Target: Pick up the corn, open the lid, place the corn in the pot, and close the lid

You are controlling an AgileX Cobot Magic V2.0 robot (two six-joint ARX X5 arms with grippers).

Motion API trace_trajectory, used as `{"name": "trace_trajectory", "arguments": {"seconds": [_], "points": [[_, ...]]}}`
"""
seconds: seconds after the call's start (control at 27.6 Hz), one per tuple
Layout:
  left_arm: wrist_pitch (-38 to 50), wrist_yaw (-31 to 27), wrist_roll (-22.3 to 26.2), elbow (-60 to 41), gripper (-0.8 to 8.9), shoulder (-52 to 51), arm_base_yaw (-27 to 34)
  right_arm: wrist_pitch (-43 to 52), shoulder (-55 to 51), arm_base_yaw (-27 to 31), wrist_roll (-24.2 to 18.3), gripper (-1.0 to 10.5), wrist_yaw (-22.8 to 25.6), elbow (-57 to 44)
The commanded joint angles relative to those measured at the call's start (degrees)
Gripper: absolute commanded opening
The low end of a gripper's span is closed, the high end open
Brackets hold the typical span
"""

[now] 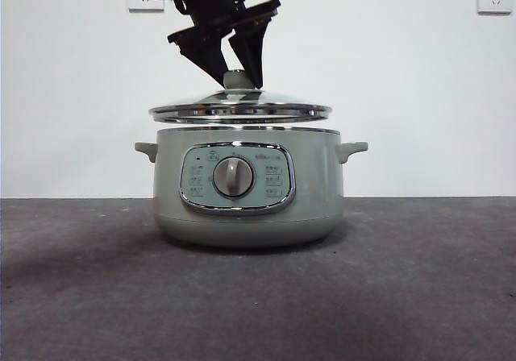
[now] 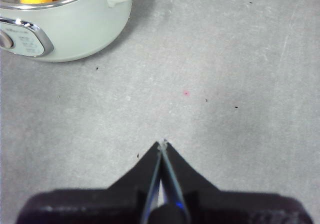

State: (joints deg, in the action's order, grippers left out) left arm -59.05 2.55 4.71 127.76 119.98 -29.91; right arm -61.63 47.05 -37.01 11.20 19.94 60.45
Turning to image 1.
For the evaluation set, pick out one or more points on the pale green electric pot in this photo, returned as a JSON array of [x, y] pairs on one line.
[[314, 183]]

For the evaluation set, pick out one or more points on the glass lid with green knob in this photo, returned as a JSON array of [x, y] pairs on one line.
[[238, 80]]

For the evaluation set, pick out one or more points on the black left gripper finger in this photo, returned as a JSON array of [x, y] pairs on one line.
[[203, 59], [254, 51]]

